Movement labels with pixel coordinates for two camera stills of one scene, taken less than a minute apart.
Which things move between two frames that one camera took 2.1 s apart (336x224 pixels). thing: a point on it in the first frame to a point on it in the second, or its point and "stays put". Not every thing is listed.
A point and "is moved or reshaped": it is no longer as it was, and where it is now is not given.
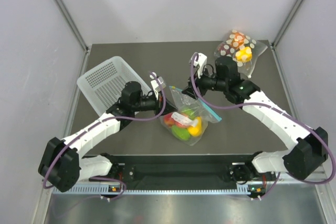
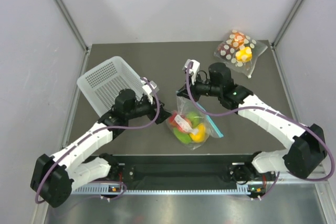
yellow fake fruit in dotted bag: (244, 55) stays put
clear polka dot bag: (245, 50) stays put
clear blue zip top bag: (189, 123) is moved or reshaped
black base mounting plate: (184, 170) stays put
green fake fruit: (181, 133) is moved or reshaped
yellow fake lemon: (196, 130) to (200, 136)
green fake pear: (190, 113) to (193, 118)
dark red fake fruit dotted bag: (224, 49) stays put
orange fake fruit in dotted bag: (237, 40) stays put
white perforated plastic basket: (103, 84) stays put
